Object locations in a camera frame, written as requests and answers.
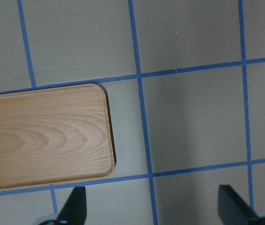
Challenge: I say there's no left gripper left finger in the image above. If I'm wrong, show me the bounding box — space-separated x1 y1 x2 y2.
57 187 86 225

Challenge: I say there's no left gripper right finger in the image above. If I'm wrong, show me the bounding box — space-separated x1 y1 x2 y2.
217 185 258 225

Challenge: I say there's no wooden tray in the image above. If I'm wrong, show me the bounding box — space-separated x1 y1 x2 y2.
0 84 116 189

